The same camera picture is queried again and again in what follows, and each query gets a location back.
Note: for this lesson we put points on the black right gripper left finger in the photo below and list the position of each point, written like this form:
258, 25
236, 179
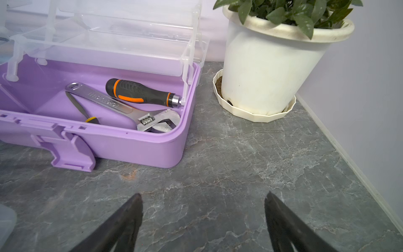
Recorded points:
119, 232

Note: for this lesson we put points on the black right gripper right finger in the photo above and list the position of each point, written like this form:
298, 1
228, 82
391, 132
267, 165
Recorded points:
288, 233

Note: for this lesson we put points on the purple toolbox with wrench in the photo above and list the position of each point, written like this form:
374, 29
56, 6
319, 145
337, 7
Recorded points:
103, 79

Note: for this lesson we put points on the small yellow black screwdriver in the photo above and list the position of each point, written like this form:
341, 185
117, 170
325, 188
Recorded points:
82, 110

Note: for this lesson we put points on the silver adjustable wrench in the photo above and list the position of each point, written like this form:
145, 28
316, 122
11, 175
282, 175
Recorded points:
161, 121

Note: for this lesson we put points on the white potted green plant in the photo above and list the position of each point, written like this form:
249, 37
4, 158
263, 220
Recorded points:
271, 48

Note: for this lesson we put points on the black orange handled screwdriver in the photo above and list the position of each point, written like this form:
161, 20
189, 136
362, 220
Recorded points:
135, 92

